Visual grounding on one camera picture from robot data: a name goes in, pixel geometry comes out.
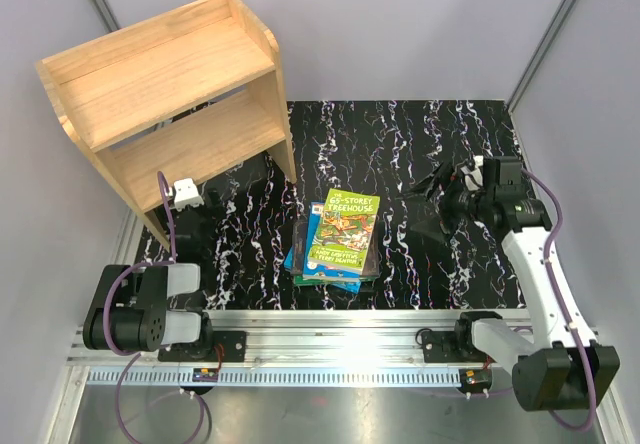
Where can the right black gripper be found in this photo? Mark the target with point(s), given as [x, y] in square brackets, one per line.
[441, 176]

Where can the green 65-Storey Treehouse book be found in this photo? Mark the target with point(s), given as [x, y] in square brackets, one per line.
[345, 230]

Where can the blue 26-Storey Treehouse book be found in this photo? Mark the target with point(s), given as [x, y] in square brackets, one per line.
[294, 262]

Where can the blue paperback book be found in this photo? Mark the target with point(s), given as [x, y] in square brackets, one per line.
[318, 271]

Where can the dark Tale of Two Cities book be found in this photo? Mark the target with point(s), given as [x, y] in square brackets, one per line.
[371, 269]

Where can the green 104-Storey Treehouse book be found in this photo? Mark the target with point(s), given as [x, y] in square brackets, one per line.
[300, 280]

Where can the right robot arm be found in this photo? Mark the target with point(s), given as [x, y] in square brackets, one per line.
[562, 366]

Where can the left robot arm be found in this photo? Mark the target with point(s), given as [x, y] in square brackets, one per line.
[130, 313]

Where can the black marble pattern mat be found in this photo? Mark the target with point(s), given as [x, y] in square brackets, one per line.
[388, 212]

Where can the wooden two-tier shelf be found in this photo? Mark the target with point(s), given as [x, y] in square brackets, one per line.
[189, 93]

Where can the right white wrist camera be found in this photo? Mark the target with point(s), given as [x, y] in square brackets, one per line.
[470, 173]

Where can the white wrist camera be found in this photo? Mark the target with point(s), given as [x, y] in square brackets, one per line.
[470, 173]
[184, 193]

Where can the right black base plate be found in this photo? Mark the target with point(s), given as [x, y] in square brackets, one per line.
[446, 347]

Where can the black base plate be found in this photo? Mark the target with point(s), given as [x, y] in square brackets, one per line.
[202, 346]
[446, 347]

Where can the aluminium mounting rail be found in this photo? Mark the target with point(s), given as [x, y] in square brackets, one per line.
[334, 349]

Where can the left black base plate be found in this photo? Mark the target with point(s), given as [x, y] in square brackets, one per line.
[202, 346]

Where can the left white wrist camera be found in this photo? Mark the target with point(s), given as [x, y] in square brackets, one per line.
[184, 193]

